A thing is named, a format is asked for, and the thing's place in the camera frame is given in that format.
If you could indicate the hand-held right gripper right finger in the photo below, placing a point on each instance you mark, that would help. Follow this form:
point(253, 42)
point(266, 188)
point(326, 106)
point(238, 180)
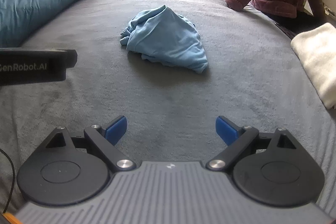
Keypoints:
point(225, 131)

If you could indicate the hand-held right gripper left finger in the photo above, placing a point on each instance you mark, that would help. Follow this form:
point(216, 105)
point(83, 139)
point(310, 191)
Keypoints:
point(116, 130)

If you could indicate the light blue shirt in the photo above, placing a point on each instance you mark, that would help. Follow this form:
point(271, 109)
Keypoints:
point(168, 37)

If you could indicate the teal duvet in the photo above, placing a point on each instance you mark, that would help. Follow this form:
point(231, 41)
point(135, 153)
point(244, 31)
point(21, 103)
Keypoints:
point(39, 3)

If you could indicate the white folded cloth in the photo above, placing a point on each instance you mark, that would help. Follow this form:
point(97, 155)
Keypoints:
point(319, 61)

